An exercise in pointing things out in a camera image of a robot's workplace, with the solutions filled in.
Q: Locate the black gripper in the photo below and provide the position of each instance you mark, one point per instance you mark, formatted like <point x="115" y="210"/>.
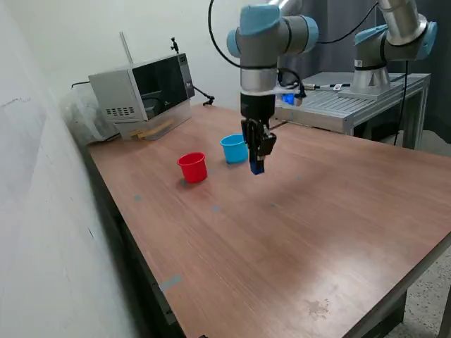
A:
<point x="257" y="105"/>

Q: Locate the blue cube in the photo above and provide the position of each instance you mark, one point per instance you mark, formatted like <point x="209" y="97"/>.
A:
<point x="256" y="168"/>

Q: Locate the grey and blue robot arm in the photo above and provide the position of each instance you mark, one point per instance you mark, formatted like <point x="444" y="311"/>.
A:
<point x="260" y="38"/>

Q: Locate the dark metal strip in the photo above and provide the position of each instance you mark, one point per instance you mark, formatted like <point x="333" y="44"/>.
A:
<point x="276" y="125"/>

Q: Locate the blue plastic cup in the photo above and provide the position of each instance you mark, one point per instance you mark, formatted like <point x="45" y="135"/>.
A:
<point x="230" y="149"/>

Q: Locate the red plastic cup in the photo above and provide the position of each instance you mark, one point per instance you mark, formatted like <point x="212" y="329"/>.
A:
<point x="192" y="170"/>

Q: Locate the metal cylinder connector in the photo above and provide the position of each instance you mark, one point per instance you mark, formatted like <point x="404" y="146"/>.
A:
<point x="311" y="86"/>

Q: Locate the aluminium mounting platform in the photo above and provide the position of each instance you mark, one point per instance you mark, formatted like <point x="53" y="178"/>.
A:
<point x="327" y="105"/>

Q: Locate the white tag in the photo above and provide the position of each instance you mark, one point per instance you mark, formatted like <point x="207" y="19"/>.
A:
<point x="337" y="87"/>

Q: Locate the silver microwave oven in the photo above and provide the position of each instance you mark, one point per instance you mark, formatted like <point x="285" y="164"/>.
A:
<point x="116" y="91"/>

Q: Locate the thin metal rod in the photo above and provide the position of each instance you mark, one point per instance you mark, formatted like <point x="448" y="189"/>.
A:
<point x="127" y="49"/>

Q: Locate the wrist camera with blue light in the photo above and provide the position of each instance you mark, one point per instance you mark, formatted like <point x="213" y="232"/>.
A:
<point x="289" y="98"/>

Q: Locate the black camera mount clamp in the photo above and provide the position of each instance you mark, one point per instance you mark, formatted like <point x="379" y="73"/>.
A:
<point x="174" y="45"/>

